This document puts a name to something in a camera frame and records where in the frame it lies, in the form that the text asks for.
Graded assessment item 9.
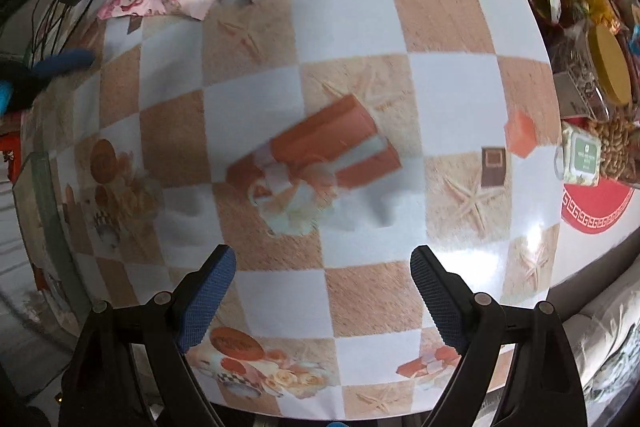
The green white wipe packet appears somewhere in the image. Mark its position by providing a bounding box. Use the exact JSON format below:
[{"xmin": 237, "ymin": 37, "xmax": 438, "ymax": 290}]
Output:
[{"xmin": 554, "ymin": 127, "xmax": 603, "ymax": 188}]

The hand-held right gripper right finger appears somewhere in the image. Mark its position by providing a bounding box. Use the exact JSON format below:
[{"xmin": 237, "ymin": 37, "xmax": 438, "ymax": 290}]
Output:
[{"xmin": 410, "ymin": 245, "xmax": 588, "ymax": 427}]

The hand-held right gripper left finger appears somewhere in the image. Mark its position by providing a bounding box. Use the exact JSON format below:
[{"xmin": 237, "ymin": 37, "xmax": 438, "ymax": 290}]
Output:
[{"xmin": 59, "ymin": 244, "xmax": 237, "ymax": 427}]

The grey sofa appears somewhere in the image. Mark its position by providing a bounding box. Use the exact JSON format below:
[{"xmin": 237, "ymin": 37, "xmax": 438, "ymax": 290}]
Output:
[{"xmin": 550, "ymin": 252, "xmax": 640, "ymax": 427}]

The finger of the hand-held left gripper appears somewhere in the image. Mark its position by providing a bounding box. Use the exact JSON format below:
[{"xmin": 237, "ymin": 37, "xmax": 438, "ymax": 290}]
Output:
[{"xmin": 0, "ymin": 48, "xmax": 96, "ymax": 114}]

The clear jar gold lid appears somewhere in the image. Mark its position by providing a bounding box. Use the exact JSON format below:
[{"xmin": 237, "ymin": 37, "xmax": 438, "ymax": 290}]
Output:
[{"xmin": 552, "ymin": 24, "xmax": 633, "ymax": 118}]

